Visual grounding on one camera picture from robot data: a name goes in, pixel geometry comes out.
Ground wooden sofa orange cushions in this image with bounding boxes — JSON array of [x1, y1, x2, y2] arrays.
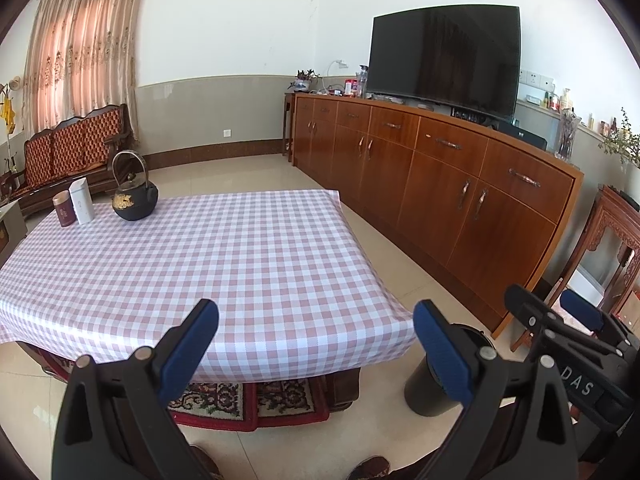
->
[[0, 104, 137, 218]]

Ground white rectangular box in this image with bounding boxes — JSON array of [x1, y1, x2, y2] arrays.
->
[[69, 178, 96, 225]]

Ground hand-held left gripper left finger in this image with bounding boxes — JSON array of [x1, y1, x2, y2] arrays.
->
[[51, 298, 221, 480]]

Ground person's brown shoe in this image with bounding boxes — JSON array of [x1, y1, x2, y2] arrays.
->
[[347, 455, 392, 480], [189, 445, 221, 480]]

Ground narrow wooden side table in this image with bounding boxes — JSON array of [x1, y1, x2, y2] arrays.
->
[[282, 91, 297, 163]]

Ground pink checked tablecloth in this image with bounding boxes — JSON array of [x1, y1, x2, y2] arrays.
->
[[0, 189, 418, 383]]

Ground person's right brown shoe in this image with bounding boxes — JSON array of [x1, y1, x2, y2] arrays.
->
[[347, 455, 392, 480]]

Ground red patterned rug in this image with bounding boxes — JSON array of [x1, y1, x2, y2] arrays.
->
[[35, 350, 258, 432], [255, 375, 331, 428]]

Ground white flat panel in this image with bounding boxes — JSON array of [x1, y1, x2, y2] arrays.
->
[[570, 270, 613, 306]]

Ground black plastic bucket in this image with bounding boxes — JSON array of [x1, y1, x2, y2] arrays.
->
[[404, 325, 493, 417]]

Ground black flat-screen television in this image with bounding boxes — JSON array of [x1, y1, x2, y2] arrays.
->
[[366, 4, 522, 123]]

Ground green leafy plant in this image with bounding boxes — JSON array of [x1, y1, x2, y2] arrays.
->
[[597, 107, 640, 168]]

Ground carved wooden chair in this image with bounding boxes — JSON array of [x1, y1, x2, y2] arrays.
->
[[510, 184, 640, 353]]

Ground small potted plant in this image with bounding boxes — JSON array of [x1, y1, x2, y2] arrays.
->
[[289, 70, 321, 93]]

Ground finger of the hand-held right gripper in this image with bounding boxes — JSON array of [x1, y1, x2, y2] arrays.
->
[[504, 284, 626, 361], [559, 289, 640, 348]]

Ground dark brown table base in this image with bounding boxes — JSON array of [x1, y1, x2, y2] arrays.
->
[[322, 367, 362, 411]]

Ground person's left brown shoe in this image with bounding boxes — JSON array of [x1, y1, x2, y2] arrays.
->
[[189, 445, 221, 480]]

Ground black set-top box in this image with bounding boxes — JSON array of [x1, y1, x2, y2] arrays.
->
[[492, 120, 548, 151]]

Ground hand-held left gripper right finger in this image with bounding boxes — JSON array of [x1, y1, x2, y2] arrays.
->
[[413, 299, 578, 480]]

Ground white wall socket strip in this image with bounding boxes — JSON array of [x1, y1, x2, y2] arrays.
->
[[520, 70, 556, 88]]

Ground dark red tin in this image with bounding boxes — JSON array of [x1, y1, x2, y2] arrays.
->
[[52, 191, 76, 227]]

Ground black cast iron teapot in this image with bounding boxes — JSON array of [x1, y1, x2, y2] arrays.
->
[[111, 150, 160, 222]]

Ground glass vase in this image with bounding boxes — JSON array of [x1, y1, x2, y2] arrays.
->
[[554, 108, 582, 162]]

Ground yellow hanging ornament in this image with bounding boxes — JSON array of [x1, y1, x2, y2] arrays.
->
[[0, 82, 18, 136]]

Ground row of small bottles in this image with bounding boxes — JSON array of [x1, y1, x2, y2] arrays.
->
[[525, 87, 618, 136]]

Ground long wooden sideboard cabinet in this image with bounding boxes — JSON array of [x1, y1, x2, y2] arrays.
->
[[290, 91, 585, 340]]

